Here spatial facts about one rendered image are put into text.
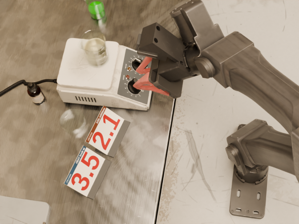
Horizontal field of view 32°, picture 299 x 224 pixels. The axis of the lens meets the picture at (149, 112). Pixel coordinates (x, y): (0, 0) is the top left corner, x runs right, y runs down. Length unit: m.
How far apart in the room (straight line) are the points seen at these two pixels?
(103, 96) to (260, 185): 0.38
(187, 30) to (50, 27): 0.50
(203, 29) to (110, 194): 0.41
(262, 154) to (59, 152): 0.46
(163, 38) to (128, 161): 0.32
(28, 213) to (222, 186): 0.40
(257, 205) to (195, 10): 0.42
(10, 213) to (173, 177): 0.34
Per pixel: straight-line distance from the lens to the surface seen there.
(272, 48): 1.26
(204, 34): 0.90
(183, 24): 0.91
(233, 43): 0.86
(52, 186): 1.14
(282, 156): 0.86
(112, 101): 1.14
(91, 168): 1.12
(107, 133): 1.14
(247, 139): 0.95
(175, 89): 0.99
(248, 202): 1.09
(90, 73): 1.13
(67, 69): 1.15
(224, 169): 1.12
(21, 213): 1.13
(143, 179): 1.11
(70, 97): 1.17
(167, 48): 0.92
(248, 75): 0.81
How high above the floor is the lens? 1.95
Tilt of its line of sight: 64 degrees down
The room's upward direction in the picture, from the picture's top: 9 degrees counter-clockwise
